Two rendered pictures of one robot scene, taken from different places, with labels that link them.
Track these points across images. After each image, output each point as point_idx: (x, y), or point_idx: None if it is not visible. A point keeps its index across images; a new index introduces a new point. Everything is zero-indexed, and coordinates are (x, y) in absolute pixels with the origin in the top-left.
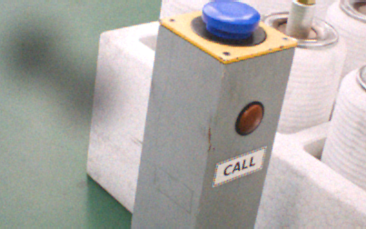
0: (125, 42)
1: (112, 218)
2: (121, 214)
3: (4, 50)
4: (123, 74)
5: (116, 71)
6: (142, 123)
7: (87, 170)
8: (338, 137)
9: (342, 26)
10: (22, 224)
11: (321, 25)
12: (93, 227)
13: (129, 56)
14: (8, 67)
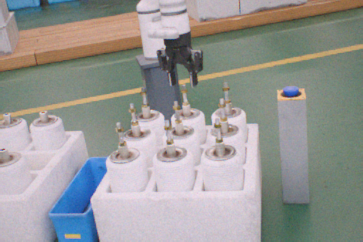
0: (250, 189)
1: (269, 238)
2: (264, 239)
3: None
4: (256, 194)
5: (256, 199)
6: (257, 199)
7: None
8: (244, 129)
9: (198, 135)
10: None
11: (215, 129)
12: (280, 238)
13: (255, 185)
14: None
